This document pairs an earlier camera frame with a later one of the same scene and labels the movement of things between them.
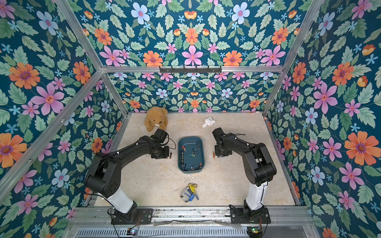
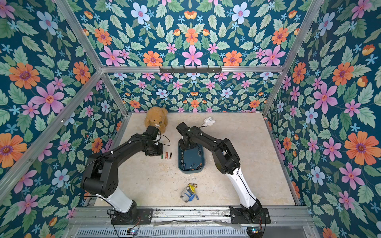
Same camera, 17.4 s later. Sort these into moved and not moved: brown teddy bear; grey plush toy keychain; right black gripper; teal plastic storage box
Moved: right black gripper
Not moved: brown teddy bear; grey plush toy keychain; teal plastic storage box
